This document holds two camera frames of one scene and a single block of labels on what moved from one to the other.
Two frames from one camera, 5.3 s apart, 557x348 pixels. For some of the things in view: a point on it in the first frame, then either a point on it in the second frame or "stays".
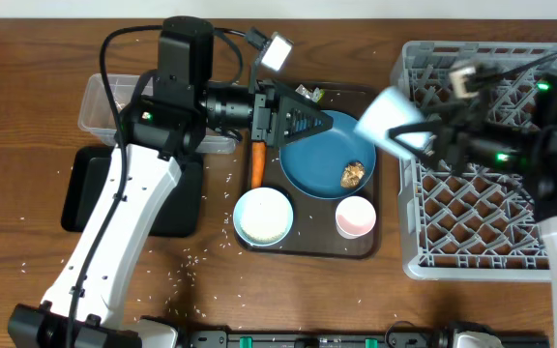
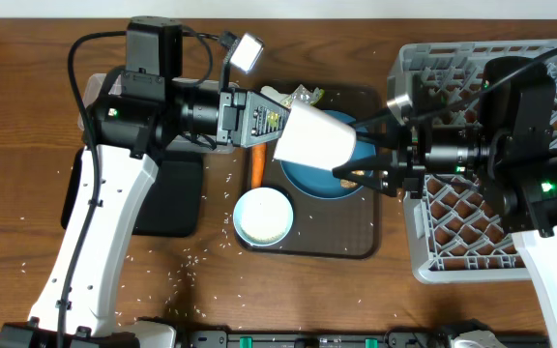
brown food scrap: (352, 174) stays
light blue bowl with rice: (263, 217) stays
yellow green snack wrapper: (314, 95) stays
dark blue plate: (315, 163) stays
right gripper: (455, 142) to (402, 158)
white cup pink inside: (355, 217) to (315, 138)
